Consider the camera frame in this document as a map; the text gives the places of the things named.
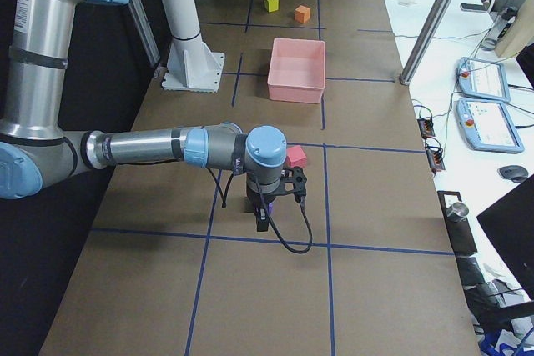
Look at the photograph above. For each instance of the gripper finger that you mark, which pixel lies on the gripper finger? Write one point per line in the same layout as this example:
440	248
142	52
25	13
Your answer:
261	218

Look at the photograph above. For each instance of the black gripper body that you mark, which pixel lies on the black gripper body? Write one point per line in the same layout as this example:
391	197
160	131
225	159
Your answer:
257	199

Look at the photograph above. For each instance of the orange foam block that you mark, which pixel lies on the orange foam block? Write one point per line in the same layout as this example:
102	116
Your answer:
302	14

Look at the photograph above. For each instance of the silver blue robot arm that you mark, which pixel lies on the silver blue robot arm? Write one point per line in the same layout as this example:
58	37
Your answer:
37	153

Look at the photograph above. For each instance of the pink plastic bin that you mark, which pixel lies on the pink plastic bin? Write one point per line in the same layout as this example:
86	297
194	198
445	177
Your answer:
297	70

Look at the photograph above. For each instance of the pink foam block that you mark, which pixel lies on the pink foam block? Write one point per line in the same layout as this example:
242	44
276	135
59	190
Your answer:
296	157

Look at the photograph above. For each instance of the yellow foam block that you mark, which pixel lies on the yellow foam block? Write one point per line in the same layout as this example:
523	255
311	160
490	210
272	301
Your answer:
271	5

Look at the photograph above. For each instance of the silver metal cylinder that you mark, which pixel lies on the silver metal cylinder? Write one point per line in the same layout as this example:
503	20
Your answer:
457	212

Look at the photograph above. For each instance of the near teach pendant tablet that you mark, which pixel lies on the near teach pendant tablet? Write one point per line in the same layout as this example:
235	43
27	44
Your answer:
487	126

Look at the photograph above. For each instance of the teach pendant tablet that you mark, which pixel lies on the teach pendant tablet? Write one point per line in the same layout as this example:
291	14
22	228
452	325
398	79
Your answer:
483	79
487	126

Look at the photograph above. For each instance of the black monitor corner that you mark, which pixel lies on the black monitor corner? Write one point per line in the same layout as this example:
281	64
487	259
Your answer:
508	224

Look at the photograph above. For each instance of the far teach pendant tablet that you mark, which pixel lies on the far teach pendant tablet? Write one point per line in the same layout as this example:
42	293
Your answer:
483	79

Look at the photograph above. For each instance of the black computer mouse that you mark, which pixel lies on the black computer mouse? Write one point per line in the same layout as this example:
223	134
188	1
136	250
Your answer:
514	173

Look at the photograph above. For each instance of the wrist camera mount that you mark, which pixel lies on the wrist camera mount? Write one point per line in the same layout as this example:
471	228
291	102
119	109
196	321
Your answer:
293	182

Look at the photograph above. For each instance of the white pedestal column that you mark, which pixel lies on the white pedestal column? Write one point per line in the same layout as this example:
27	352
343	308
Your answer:
191	65

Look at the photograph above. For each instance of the aluminium frame post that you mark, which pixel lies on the aluminium frame post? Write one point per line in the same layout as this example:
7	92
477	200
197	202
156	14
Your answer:
436	13

